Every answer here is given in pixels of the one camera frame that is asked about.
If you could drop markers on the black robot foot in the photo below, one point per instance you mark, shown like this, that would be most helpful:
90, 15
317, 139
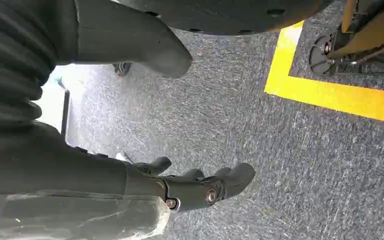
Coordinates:
218, 15

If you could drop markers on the thin black post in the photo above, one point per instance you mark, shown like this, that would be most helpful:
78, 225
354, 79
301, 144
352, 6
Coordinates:
65, 112

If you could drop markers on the black caster wheel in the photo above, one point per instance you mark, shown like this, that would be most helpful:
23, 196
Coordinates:
319, 56

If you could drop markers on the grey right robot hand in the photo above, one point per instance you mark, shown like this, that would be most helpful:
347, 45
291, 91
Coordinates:
79, 175

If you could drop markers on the yellow floor tape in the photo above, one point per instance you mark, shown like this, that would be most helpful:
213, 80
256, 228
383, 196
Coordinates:
331, 94

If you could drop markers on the ribbed grey right arm sleeve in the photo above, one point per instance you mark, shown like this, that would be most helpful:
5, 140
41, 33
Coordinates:
10, 59

